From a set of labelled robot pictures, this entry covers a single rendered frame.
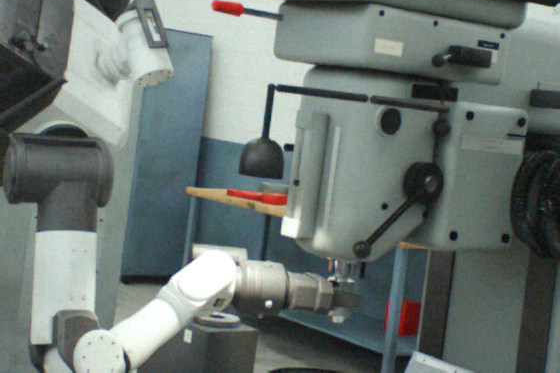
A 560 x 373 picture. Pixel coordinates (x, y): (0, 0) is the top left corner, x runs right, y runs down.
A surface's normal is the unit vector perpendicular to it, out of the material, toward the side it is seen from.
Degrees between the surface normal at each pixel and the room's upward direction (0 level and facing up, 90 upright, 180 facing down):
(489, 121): 90
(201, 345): 90
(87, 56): 58
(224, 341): 90
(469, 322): 90
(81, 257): 75
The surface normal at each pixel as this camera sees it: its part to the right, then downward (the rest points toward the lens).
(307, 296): 0.26, 0.09
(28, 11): 0.77, -0.40
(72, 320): 0.60, -0.14
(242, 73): -0.78, -0.07
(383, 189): 0.61, 0.12
